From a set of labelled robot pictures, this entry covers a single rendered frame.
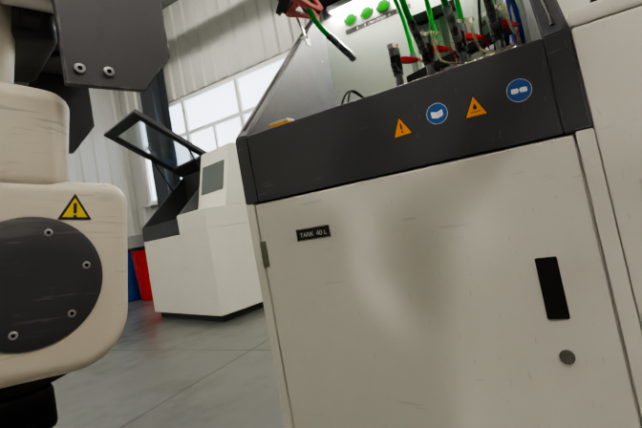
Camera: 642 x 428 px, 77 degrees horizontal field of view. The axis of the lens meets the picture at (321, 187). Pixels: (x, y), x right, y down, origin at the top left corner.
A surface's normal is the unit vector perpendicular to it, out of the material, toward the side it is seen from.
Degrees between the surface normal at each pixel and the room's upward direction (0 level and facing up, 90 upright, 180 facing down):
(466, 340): 90
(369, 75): 90
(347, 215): 90
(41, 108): 90
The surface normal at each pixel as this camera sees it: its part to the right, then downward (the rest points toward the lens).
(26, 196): 0.70, -0.18
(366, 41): -0.48, 0.03
